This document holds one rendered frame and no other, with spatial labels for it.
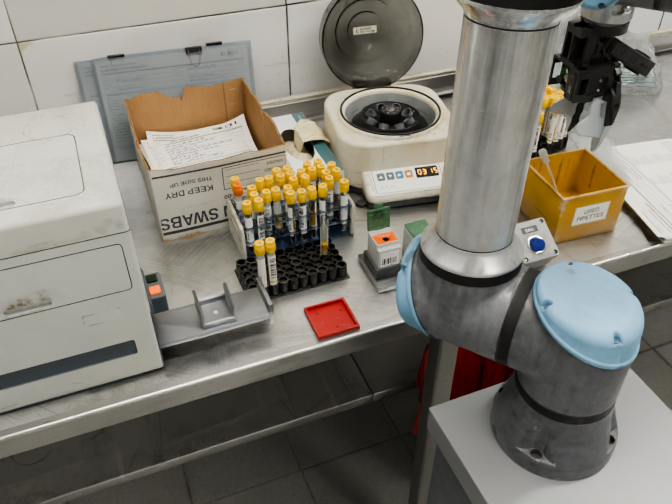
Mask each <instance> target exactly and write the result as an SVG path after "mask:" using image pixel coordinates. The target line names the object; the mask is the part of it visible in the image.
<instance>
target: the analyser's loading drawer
mask: <svg viewBox="0 0 672 504"><path fill-rule="evenodd" d="M256 280H257V287H256V288H252V289H248V290H244V291H240V292H236V293H232V294H230V291H229V289H228V286H227V284H226V282H224V283H223V289H224V293H220V294H216V295H212V296H208V297H204V298H201V299H198V298H197V295H196V292H195V291H194V290H192V293H193V297H194V302H195V303H194V304H190V305H186V306H182V307H179V308H175V309H171V310H167V311H163V312H159V313H156V314H152V315H153V319H154V323H155V327H156V331H157V335H158V339H159V343H160V347H161V348H165V347H169V346H172V345H176V344H180V343H183V342H187V341H190V340H194V339H198V338H201V337H205V336H209V335H212V334H216V333H220V332H223V331H227V330H230V329H234V328H238V327H241V326H245V325H249V324H252V323H256V322H260V321H263V320H267V319H268V320H269V322H270V324H273V323H274V314H273V304H272V302H271V300H270V297H269V295H268V293H267V291H266V289H265V287H264V284H263V282H262V280H261V278H260V277H256ZM216 310H217V312H218V314H217V315H214V313H213V311H216Z"/></svg>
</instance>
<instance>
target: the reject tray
mask: <svg viewBox="0 0 672 504"><path fill-rule="evenodd" d="M304 313H305V315H306V317H307V318H308V320H309V322H310V324H311V326H312V328H313V330H314V332H315V334H316V336H317V338H318V340H319V341H320V340H323V339H327V338H330V337H333V336H337V335H340V334H344V333H347V332H351V331H354V330H357V329H360V324H359V323H358V321H357V319H356V317H355V316H354V314H353V312H352V311H351V309H350V307H349V305H348V304H347V302H346V300H345V299H344V297H341V298H338V299H334V300H330V301H327V302H323V303H319V304H316V305H312V306H309V307H305V308H304Z"/></svg>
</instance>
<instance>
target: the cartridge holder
mask: <svg viewBox="0 0 672 504"><path fill-rule="evenodd" d="M358 260H359V262H360V264H361V265H362V267H363V269H364V270H365V272H366V273H367V275H368V277H369V278H370V280H371V282H372V283H373V285H374V286H375V288H376V290H377V291H378V293H381V292H385V291H389V290H393V289H396V281H397V275H398V272H400V270H401V260H400V263H398V264H394V265H390V266H386V267H382V268H377V266H376V265H375V263H374V262H373V260H372V259H371V257H370V255H369V254H368V252H367V250H364V253H362V254H358Z"/></svg>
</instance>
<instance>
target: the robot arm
mask: <svg viewBox="0 0 672 504"><path fill-rule="evenodd" d="M456 1H457V2H458V3H459V5H460V6H461V7H462V8H463V11H464V13H463V21H462V28H461V36H460V44H459V51H458V59H457V66H456V74H455V82H454V89H453V97H452V105H451V112H450V120H449V127H448V135H447V143H446V150H445V157H444V166H443V173H442V181H441V189H440V196H439V204H438V211H437V219H436V220H435V221H433V222H432V223H430V224H429V225H428V226H427V227H426V228H425V229H424V230H423V232H422V233H421V234H419V235H417V236H416V237H415V238H414V239H413V240H412V241H411V242H410V244H409V245H408V247H407V249H406V251H405V253H404V255H403V258H402V260H401V270H400V272H398V275H397V281H396V304H397V309H398V312H399V314H400V316H401V318H402V319H403V320H404V322H405V323H407V324H408V325H409V326H411V327H414V328H416V329H418V330H420V331H422V332H423V333H424V334H425V335H427V336H429V337H432V338H439V339H441V340H444V341H446V342H449V343H451V344H454V345H456V346H459V347H461V348H464V349H466V350H468V351H471V352H473V353H476V354H478V355H481V356H483V357H486V358H488V359H491V360H493V361H496V362H498V363H500V364H503V365H505V366H508V367H510V368H513V369H515V371H514V372H513V373H512V374H511V375H510V377H509V379H507V380H506V381H505V382H504V383H503V384H502V385H501V387H500V388H499V389H498V391H497V393H496V395H495V398H494V401H493V405H492V410H491V415H490V422H491V428H492V432H493V435H494V437H495V439H496V441H497V443H498V445H499V446H500V448H501V449H502V450H503V452H504V453H505V454H506V455H507V456H508V457H509V458H510V459H511V460H512V461H514V462H515V463H516V464H517V465H519V466H520V467H522V468H523V469H525V470H527V471H529V472H531V473H533V474H535V475H538V476H541V477H544V478H548V479H552V480H560V481H573V480H580V479H584V478H587V477H590V476H592V475H594V474H596V473H597V472H599V471H600V470H601V469H602V468H603V467H604V466H605V465H606V464H607V463H608V461H609V460H610V458H611V456H612V453H613V451H614V449H615V446H616V443H617V438H618V424H617V416H616V407H615V403H616V400H617V398H618V396H619V393H620V391H621V388H622V386H623V383H624V381H625V378H626V376H627V373H628V371H629V368H630V366H631V363H632V362H633V361H634V360H635V358H636V356H637V354H638V352H639V348H640V339H641V336H642V333H643V329H644V313H643V309H642V306H641V304H640V302H639V300H638V299H637V298H636V297H635V296H634V295H633V292H632V290H631V289H630V288H629V287H628V286H627V285H626V284H625V283H624V282H623V281H622V280H621V279H619V278H618V277H617V276H615V275H614V274H612V273H610V272H609V271H607V270H605V269H603V268H600V267H598V266H595V265H592V264H589V263H584V262H579V261H570V262H569V264H566V263H565V262H557V263H554V264H552V265H550V266H548V267H546V268H545V269H544V270H543V271H540V270H537V269H534V268H531V267H529V266H526V265H523V264H522V262H523V258H524V246H523V243H522V241H521V239H520V238H519V237H518V235H517V234H515V228H516V224H517V219H518V215H519V210H520V205H521V201H522V196H523V192H524V187H525V182H526V178H527V173H528V168H529V164H530V159H531V155H532V150H533V145H534V141H535V136H536V132H537V127H538V122H539V118H540V113H541V109H542V104H543V99H544V95H545V90H546V86H547V81H548V85H552V84H558V83H559V84H560V88H561V90H562V91H563V92H564V95H563V96H564V98H562V99H560V100H558V101H556V102H554V103H553V104H552V105H551V107H550V112H551V113H555V114H563V115H566V131H567V132H569V131H571V130H572V129H573V128H574V127H575V126H576V125H577V126H576V134H577V135H579V136H586V137H593V138H592V141H591V152H594V151H596V150H597V149H598V147H599V146H600V145H601V143H602V142H603V140H604V139H605V137H606V135H607V134H608V132H609V130H610V127H611V125H613V123H614V121H615V118H616V116H617V113H618V111H619V108H620V104H621V86H622V81H621V75H622V70H621V63H622V64H624V65H623V67H625V68H626V69H627V70H628V72H630V73H635V74H636V75H639V74H641V75H643V76H645V77H646V76H647V75H648V74H649V72H650V71H651V70H652V68H653V67H654V66H655V64H656V63H655V62H653V61H652V60H650V58H651V57H650V56H648V55H647V54H646V52H644V51H640V50H638V49H633V48H631V47H630V46H628V45H627V44H625V43H624V42H622V41H621V40H619V39H618V38H616V37H615V36H621V35H624V34H626V33H627V31H628V27H629V24H630V21H631V20H632V18H633V14H634V11H635V7H637V8H643V9H649V10H657V11H663V12H668V13H672V0H456ZM579 6H581V9H580V14H581V16H580V19H579V20H572V21H568V26H567V30H566V35H565V39H564V44H563V48H562V52H561V53H558V54H554V57H553V53H554V49H555V44H556V39H557V35H558V30H559V26H560V21H561V20H562V19H563V18H564V17H565V16H567V15H568V14H569V13H571V12H572V11H573V10H575V9H576V8H578V7H579ZM552 58H553V62H552ZM619 61H620V62H621V63H619ZM559 62H562V67H561V72H560V75H556V77H552V76H553V71H554V67H555V63H559ZM551 63H552V66H551ZM550 67H551V71H550ZM549 72H550V76H549ZM548 76H549V80H548ZM601 96H603V97H602V100H601V99H594V100H593V98H596V97H601ZM586 102H591V104H590V106H589V113H588V115H587V117H586V118H584V119H583V120H582V121H580V122H579V118H580V115H581V113H582V112H583V109H584V105H585V103H586Z"/></svg>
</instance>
